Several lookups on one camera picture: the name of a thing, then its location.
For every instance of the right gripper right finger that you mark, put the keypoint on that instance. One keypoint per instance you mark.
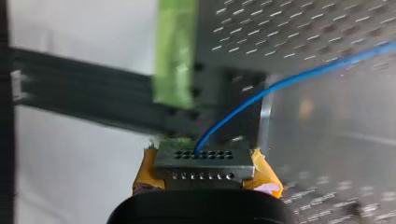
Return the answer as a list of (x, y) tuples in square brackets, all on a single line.
[(263, 177)]

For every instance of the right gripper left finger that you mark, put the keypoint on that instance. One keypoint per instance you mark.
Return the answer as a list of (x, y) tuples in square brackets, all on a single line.
[(146, 177)]

